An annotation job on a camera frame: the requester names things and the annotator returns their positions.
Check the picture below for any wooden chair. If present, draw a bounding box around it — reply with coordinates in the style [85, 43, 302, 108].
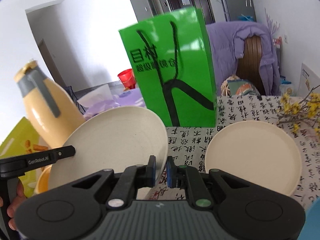
[236, 35, 266, 95]

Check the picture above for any yellow mug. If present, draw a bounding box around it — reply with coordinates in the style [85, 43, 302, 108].
[34, 165, 52, 194]

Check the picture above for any calligraphy print tablecloth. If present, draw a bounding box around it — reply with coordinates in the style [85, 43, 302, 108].
[146, 94, 320, 208]

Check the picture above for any purple tissue pack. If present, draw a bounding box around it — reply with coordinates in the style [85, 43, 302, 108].
[84, 88, 146, 120]

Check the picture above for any yellow thermos jug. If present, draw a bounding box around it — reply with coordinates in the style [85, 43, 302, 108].
[14, 60, 85, 148]

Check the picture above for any blue bowl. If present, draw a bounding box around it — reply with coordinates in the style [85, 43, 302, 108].
[298, 198, 320, 240]

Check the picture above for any yellow-green snack box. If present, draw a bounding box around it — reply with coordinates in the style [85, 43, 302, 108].
[1, 117, 50, 198]

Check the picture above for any white poster board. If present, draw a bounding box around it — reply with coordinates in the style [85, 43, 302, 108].
[297, 63, 320, 97]

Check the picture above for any patterned straw bag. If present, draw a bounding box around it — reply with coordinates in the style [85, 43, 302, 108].
[220, 75, 260, 97]

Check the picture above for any left hand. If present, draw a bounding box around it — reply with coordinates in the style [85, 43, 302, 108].
[7, 180, 27, 231]

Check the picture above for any red bucket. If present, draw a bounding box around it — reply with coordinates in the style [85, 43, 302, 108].
[117, 69, 136, 89]

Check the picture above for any green paper shopping bag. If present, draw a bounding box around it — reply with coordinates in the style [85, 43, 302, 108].
[119, 7, 217, 127]

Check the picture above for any yellow flower branch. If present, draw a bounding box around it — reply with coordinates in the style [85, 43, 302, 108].
[277, 85, 319, 138]

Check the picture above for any purple puffer jacket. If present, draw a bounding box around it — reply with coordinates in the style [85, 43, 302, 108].
[206, 21, 280, 96]

